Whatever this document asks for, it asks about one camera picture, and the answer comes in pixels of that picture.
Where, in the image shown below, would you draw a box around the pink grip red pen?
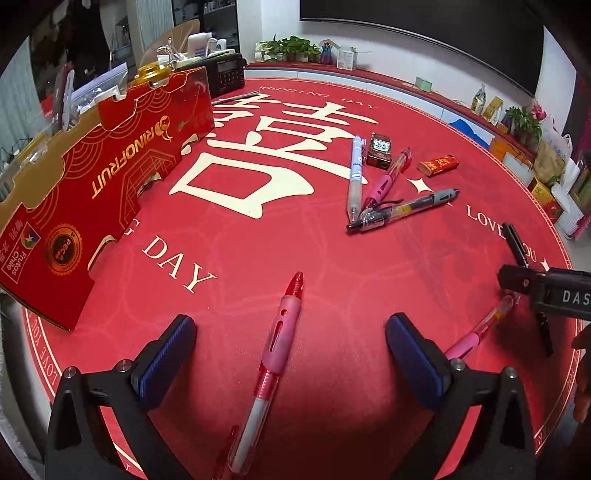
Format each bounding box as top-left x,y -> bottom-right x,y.
443,295 -> 515,363
362,148 -> 411,213

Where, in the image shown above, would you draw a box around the white carton box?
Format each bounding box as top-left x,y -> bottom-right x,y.
336,48 -> 370,71

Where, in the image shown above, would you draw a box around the blue bag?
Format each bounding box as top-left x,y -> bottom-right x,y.
448,117 -> 488,146

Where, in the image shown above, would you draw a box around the black radio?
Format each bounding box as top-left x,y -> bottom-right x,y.
203,53 -> 245,97

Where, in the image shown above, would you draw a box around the red cardboard box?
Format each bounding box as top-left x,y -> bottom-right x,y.
0,67 -> 215,333

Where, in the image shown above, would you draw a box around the person's right hand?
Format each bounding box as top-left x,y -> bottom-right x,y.
571,323 -> 591,422

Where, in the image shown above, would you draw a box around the white container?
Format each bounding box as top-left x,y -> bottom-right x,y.
187,32 -> 211,58

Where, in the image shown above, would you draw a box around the red lighter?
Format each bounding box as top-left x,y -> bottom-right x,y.
418,156 -> 460,176

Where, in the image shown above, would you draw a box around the clear pen grey grip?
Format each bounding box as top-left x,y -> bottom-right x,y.
347,188 -> 460,234

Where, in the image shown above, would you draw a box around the orange paper bag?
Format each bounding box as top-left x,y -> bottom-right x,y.
488,136 -> 522,164

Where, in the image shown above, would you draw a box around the red round printed mat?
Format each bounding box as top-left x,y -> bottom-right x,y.
21,76 -> 585,480

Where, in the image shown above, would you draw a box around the gold lid jar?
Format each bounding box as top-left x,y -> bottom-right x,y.
136,64 -> 176,86

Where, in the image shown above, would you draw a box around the small brown box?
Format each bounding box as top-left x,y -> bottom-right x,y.
365,133 -> 393,168

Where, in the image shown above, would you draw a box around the silver pen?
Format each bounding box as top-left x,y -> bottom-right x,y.
213,91 -> 262,104

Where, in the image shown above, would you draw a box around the black television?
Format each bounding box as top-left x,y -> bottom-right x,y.
299,0 -> 544,97

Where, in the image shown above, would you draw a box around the slim black pen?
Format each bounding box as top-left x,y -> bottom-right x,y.
502,223 -> 554,357

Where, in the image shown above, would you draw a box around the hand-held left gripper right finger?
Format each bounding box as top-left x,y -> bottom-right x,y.
385,313 -> 539,480

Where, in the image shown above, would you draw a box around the potted green plants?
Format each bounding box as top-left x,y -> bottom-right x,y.
255,36 -> 321,63

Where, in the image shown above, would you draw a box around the brown paper bag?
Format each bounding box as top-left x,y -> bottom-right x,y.
533,136 -> 573,185

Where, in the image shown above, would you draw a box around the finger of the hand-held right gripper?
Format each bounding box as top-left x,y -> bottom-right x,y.
498,265 -> 539,301

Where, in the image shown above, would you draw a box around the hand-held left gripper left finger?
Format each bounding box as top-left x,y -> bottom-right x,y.
45,315 -> 197,480

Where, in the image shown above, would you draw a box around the white paper bags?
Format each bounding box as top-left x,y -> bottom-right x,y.
554,159 -> 591,241

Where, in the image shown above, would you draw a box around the potted green plant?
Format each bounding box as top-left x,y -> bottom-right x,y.
505,105 -> 543,144

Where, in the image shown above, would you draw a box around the white blue patterned pen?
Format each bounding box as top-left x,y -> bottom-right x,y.
347,136 -> 365,217

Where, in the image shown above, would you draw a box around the red pen white barrel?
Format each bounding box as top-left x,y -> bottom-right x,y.
226,271 -> 305,476

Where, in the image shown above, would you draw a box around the glass display cabinet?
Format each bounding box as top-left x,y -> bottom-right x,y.
171,0 -> 241,51

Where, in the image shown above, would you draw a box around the beige chair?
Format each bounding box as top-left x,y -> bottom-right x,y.
139,18 -> 201,65

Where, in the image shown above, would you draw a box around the yellow red gift box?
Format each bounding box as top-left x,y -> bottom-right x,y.
529,180 -> 564,224

